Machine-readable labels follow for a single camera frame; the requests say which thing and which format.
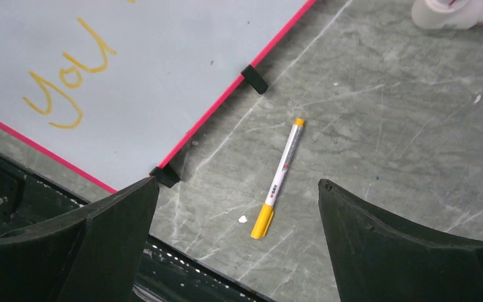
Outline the white whiteboard marker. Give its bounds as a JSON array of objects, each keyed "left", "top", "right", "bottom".
[{"left": 264, "top": 118, "right": 304, "bottom": 207}]

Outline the white PVC pipe frame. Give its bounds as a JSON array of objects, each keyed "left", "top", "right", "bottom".
[{"left": 411, "top": 0, "right": 483, "bottom": 30}]

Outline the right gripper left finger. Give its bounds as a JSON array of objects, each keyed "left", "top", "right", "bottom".
[{"left": 0, "top": 177, "right": 159, "bottom": 301}]

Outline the yellow marker cap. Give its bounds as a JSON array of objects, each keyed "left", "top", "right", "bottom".
[{"left": 250, "top": 203, "right": 274, "bottom": 239}]

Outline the whiteboard with red frame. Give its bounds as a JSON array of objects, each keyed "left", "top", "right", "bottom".
[{"left": 0, "top": 1, "right": 312, "bottom": 193}]

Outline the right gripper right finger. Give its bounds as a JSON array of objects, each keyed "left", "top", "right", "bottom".
[{"left": 318, "top": 179, "right": 483, "bottom": 301}]

